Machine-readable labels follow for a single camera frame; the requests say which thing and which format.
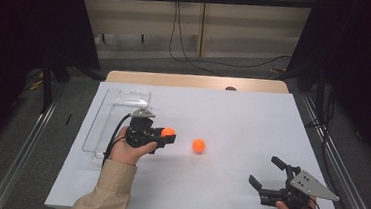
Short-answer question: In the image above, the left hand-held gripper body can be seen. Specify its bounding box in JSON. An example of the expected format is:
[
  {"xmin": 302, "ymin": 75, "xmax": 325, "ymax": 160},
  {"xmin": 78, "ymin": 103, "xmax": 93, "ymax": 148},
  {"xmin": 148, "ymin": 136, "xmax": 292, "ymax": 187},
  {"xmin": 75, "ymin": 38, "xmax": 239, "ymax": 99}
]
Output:
[{"xmin": 124, "ymin": 106, "xmax": 164, "ymax": 156}]

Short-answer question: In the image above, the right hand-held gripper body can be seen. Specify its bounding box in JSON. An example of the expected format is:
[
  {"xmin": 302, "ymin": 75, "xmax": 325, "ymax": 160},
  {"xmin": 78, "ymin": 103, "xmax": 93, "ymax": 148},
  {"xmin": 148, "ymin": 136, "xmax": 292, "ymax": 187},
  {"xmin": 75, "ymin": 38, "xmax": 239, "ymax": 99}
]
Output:
[{"xmin": 259, "ymin": 163, "xmax": 343, "ymax": 209}]

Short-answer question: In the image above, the orange ping-pong ball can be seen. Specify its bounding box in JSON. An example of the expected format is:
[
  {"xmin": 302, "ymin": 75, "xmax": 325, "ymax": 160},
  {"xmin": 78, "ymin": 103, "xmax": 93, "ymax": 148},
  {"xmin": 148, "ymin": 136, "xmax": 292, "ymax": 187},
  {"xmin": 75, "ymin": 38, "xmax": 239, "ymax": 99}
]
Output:
[
  {"xmin": 191, "ymin": 137, "xmax": 207, "ymax": 154},
  {"xmin": 160, "ymin": 126, "xmax": 177, "ymax": 139}
]

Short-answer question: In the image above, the clear plastic bin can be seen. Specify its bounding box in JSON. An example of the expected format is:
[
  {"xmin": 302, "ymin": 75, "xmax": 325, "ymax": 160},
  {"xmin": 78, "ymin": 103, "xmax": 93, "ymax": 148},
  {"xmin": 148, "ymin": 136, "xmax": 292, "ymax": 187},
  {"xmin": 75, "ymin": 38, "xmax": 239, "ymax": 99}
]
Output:
[{"xmin": 81, "ymin": 86, "xmax": 152, "ymax": 170}]

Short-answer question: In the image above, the person's left hand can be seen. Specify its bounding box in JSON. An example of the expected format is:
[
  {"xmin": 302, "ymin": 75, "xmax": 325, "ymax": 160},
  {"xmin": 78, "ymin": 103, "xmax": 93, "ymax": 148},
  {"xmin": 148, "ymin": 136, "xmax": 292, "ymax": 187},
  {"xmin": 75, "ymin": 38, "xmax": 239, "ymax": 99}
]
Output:
[{"xmin": 109, "ymin": 125, "xmax": 159, "ymax": 169}]

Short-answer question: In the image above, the wooden table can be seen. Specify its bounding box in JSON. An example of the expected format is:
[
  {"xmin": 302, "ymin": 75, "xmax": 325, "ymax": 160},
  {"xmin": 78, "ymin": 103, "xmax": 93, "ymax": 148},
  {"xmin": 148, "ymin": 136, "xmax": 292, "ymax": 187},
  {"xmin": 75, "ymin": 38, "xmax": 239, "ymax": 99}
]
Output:
[{"xmin": 104, "ymin": 66, "xmax": 291, "ymax": 98}]

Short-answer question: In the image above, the white table cover board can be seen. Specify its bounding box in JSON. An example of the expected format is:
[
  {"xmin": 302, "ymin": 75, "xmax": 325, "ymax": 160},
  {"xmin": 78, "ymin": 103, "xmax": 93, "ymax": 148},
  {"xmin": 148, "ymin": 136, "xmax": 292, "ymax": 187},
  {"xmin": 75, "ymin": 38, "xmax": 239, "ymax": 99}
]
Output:
[{"xmin": 44, "ymin": 75, "xmax": 352, "ymax": 209}]

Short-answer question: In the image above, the black metal stand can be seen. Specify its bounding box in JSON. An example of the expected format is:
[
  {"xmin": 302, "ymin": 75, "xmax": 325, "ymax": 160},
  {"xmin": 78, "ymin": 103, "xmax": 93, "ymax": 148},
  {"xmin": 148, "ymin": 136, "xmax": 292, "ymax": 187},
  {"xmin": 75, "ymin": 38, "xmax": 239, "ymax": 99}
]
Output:
[{"xmin": 36, "ymin": 52, "xmax": 59, "ymax": 114}]

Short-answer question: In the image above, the black curtain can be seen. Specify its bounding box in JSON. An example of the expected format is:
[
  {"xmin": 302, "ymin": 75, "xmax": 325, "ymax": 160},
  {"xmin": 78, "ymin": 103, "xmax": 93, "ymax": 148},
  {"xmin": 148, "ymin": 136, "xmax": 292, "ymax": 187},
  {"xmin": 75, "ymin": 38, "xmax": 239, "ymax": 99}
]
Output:
[
  {"xmin": 280, "ymin": 0, "xmax": 371, "ymax": 177},
  {"xmin": 0, "ymin": 0, "xmax": 106, "ymax": 172}
]

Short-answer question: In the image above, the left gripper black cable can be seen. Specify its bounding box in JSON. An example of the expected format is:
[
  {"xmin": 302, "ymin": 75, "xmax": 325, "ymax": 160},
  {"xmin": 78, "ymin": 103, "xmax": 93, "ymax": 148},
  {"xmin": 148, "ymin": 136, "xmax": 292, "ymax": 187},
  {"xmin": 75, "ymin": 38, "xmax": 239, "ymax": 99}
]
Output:
[{"xmin": 101, "ymin": 111, "xmax": 133, "ymax": 168}]

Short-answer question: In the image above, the aluminium floor rail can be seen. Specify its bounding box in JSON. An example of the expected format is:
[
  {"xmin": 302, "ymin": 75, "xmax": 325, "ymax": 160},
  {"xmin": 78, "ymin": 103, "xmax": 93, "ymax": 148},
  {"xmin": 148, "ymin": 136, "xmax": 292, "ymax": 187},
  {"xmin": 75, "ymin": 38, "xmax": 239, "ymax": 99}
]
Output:
[
  {"xmin": 293, "ymin": 93, "xmax": 371, "ymax": 209},
  {"xmin": 0, "ymin": 92, "xmax": 60, "ymax": 209}
]

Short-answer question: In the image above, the black power cable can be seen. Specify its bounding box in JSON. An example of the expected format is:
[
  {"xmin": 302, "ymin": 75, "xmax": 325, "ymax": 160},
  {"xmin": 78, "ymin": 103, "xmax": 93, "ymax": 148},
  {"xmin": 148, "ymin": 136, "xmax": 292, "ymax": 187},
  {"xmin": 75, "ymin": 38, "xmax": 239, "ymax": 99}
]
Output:
[
  {"xmin": 172, "ymin": 2, "xmax": 296, "ymax": 74},
  {"xmin": 166, "ymin": 1, "xmax": 228, "ymax": 77}
]

